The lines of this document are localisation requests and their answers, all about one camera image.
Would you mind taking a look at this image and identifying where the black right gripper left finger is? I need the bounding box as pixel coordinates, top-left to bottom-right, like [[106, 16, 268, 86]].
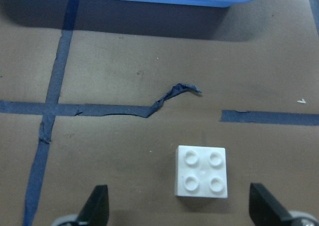
[[76, 185, 109, 226]]

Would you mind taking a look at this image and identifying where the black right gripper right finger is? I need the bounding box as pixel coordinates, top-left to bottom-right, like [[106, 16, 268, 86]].
[[249, 183, 302, 226]]

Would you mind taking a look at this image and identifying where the white block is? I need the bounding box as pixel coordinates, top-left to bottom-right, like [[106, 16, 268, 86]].
[[174, 145, 228, 199]]

